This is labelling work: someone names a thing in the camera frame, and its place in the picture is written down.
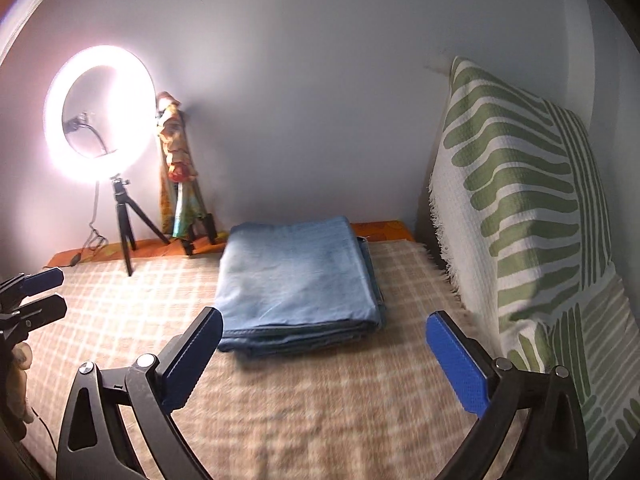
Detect white ring light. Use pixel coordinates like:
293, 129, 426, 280
44, 45, 160, 181

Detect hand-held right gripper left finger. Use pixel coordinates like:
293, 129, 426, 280
56, 306, 224, 480

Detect person's left hand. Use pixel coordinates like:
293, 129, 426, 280
10, 341, 34, 427

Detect black ring light tripod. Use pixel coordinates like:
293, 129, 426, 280
109, 175, 171, 277

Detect colourful patterned cloth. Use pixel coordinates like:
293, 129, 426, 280
156, 91, 201, 238

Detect thin black cable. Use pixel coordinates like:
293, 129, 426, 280
30, 406, 59, 462

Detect green white patterned pillow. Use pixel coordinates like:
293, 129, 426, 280
427, 55, 636, 480

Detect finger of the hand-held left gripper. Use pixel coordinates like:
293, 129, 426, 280
0, 267, 65, 307
0, 294, 68, 342

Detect black cloth-covered tripod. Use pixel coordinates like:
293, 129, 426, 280
182, 180, 219, 256

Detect beige checked blanket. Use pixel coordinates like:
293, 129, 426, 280
22, 240, 506, 480

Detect black gooseneck phone holder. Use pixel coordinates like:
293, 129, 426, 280
64, 111, 118, 158

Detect blue denim pants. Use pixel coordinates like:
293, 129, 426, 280
215, 216, 388, 358

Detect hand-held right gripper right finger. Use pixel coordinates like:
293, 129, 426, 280
425, 310, 588, 480

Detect ring light cable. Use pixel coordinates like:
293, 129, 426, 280
70, 180, 108, 266

